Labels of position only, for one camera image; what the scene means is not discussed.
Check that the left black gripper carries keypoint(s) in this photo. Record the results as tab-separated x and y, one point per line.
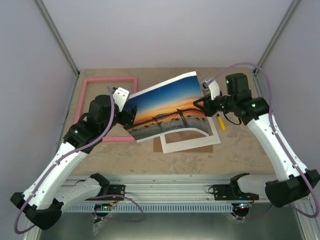
125	120

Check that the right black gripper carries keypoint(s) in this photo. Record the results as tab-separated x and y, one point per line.
207	107

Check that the yellow handled screwdriver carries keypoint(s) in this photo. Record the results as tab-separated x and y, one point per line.
221	122

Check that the sunset photo with white mat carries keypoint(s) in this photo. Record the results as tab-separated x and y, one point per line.
167	107

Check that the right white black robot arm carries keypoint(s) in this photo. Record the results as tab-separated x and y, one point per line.
294	180

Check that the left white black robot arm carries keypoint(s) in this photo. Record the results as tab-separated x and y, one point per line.
44	202

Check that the white passe-partout mat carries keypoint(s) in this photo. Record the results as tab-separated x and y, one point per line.
189	139

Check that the clear plastic bag scrap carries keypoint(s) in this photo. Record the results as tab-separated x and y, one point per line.
98	225

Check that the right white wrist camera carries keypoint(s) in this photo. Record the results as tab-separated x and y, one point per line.
212	87

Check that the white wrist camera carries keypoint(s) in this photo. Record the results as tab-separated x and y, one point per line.
212	87
120	96

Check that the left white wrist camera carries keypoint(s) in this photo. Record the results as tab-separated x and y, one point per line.
120	96

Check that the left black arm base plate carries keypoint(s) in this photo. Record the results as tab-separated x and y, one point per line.
113	189

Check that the grey slotted cable duct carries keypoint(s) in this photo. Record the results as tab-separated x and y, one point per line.
123	207

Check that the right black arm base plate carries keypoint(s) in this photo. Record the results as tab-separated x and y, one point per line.
222	192

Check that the aluminium mounting rail base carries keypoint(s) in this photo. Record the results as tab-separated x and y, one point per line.
169	188

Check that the left aluminium corner post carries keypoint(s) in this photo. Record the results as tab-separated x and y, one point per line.
57	36

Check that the aluminium corner post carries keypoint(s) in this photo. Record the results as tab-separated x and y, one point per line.
279	30
57	36

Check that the right aluminium corner post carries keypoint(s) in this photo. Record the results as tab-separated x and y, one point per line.
279	30

